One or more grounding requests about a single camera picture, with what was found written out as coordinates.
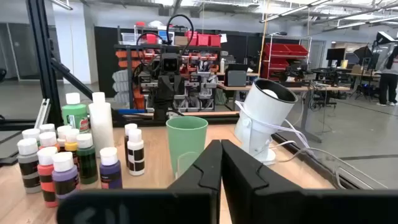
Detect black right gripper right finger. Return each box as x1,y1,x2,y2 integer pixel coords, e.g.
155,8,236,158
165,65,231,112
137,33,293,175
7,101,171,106
221,139,398,224

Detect grey paint bottle black label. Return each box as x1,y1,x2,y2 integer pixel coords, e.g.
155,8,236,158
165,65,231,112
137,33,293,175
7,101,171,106
17,138,42,194

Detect clear plastic bin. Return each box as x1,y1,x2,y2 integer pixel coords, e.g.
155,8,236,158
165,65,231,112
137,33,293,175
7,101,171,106
175,148,389,191

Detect tan slanted pole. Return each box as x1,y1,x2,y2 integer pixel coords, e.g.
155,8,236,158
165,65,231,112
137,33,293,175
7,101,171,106
257,0,271,76

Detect green plastic cup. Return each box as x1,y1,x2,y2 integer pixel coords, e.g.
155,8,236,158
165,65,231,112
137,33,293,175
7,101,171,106
165,116,209,180

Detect violet blue paint bottle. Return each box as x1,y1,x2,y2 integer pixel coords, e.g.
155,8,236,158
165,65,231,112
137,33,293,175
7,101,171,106
99,147,123,190

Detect yellow paint bottle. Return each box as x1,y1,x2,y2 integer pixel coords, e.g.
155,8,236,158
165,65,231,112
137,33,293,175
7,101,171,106
64,128,80,172

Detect lavender paint bottle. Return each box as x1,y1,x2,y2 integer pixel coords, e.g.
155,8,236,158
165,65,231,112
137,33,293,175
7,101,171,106
52,151,79,202

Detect dark green paint bottle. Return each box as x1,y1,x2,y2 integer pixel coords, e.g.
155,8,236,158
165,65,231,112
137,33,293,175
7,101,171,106
76,133,99,185

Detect light green paint bottle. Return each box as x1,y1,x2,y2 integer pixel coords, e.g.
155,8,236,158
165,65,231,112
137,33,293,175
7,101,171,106
21,128,41,147

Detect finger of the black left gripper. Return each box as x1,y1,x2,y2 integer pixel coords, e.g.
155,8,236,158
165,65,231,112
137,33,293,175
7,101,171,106
170,77,178,100
164,77,172,100

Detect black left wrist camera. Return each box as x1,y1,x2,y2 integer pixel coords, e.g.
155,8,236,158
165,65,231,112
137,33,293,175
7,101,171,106
160,52,183,75

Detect black studio softbox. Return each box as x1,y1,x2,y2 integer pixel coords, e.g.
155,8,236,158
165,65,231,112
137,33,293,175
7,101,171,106
353,45,374,63
374,30,398,47

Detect black computer monitor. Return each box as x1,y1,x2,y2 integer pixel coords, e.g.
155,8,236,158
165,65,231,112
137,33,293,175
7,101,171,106
325,47,346,68

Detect person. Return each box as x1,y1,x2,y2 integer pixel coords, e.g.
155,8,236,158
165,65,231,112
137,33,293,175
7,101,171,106
374,45,398,107

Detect black left camera cable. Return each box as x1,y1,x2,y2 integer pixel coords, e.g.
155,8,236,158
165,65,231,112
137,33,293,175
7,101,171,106
165,14,195,55

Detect metal rack red bins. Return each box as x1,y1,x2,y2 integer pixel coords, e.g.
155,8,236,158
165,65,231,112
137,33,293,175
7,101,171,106
262,34,310,80

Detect white-capped small paint bottle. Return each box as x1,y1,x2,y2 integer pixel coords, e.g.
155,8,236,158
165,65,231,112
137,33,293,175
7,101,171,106
39,123,56,134

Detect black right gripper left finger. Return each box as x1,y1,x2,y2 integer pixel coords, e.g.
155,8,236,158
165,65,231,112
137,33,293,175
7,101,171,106
55,139,223,224

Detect grey equipment box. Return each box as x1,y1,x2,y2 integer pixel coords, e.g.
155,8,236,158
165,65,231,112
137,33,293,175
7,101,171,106
224,63,249,88

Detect large white bottle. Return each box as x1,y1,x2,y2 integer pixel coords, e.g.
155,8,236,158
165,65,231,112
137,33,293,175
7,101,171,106
88,91,115,158

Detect silver aluminium bracket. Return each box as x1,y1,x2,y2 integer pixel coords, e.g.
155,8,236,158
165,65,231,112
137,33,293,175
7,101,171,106
34,98,51,129

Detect clear storage tub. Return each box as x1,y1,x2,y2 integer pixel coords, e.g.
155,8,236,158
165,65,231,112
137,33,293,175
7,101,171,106
120,32,137,44

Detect large green paint bottle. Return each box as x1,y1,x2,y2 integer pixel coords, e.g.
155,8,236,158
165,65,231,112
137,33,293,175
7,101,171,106
61,92,90,134

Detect ceiling light bar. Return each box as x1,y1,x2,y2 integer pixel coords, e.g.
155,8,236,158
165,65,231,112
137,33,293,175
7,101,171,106
259,0,332,24
337,16,398,30
49,0,74,11

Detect red paint bottle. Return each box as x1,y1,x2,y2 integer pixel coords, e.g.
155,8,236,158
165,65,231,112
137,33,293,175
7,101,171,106
37,146,59,208

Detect white lamp cable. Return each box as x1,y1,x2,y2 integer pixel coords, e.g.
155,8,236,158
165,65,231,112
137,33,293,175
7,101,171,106
234,100,376,190

